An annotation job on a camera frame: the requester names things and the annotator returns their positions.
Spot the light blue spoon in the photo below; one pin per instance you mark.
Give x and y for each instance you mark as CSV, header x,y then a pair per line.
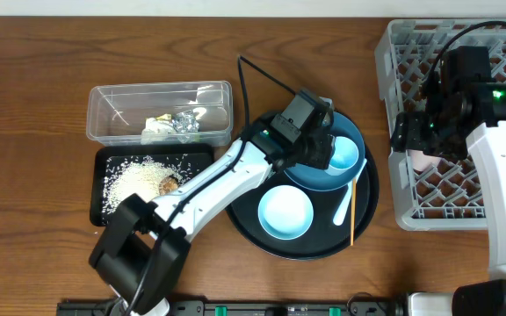
x,y
343,207

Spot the pink cup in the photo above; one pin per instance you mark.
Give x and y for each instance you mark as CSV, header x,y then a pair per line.
x,y
420,161

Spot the pile of white rice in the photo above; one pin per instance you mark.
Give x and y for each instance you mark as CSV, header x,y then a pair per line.
x,y
140,174

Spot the clear plastic bin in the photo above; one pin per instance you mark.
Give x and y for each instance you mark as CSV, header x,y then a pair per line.
x,y
117,113

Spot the black rectangular tray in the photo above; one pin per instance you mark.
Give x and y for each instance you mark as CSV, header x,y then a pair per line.
x,y
201,156

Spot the dark blue plate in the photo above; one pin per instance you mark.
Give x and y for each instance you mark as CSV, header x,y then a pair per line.
x,y
319,179

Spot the brown food scrap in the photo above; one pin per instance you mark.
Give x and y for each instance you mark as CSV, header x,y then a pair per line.
x,y
167,185

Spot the white paper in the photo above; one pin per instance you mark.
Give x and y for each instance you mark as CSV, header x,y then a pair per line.
x,y
156,130

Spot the foil wrapper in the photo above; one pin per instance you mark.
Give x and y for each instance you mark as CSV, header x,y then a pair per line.
x,y
185,122

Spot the round black tray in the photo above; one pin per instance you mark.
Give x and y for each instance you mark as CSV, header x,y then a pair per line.
x,y
323,238

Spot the yellow green snack wrapper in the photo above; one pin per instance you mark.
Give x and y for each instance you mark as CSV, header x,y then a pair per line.
x,y
165,117

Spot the grey dishwasher rack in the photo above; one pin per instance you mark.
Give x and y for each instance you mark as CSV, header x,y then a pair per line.
x,y
446,197

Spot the wooden chopstick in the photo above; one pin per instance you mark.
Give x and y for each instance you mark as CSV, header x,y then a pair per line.
x,y
353,209

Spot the light blue cup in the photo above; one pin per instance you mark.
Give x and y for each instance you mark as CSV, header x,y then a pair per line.
x,y
344,157

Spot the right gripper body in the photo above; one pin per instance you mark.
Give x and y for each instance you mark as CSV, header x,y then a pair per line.
x,y
419,132

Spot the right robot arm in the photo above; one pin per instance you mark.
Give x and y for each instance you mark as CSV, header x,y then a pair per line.
x,y
470,122

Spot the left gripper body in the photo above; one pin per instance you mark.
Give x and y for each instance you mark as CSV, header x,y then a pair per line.
x,y
321,151

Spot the light blue bowl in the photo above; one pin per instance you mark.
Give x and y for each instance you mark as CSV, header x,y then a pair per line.
x,y
285,212

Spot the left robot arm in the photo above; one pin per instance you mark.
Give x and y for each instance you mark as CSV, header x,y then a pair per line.
x,y
144,246

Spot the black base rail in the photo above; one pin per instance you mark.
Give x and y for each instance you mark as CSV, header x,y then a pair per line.
x,y
359,307

